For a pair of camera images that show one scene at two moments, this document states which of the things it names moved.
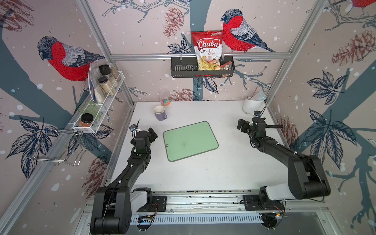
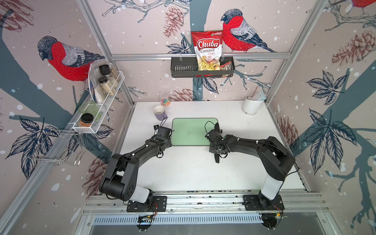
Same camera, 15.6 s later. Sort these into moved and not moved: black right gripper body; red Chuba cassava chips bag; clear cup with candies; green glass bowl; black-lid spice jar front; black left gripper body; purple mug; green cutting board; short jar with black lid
Moved: green cutting board; black left gripper body; black right gripper body
Not moved: red Chuba cassava chips bag; black-lid spice jar front; short jar with black lid; green glass bowl; purple mug; clear cup with candies
